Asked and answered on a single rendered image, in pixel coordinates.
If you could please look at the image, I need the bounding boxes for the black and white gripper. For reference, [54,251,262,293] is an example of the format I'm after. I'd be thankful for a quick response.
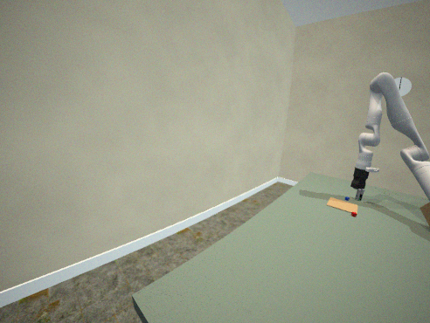
[351,159,379,200]

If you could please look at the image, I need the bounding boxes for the orange square mat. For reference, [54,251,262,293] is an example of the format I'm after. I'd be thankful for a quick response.
[327,197,357,213]

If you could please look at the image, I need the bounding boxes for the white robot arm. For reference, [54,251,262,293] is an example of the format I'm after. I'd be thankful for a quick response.
[358,72,430,202]

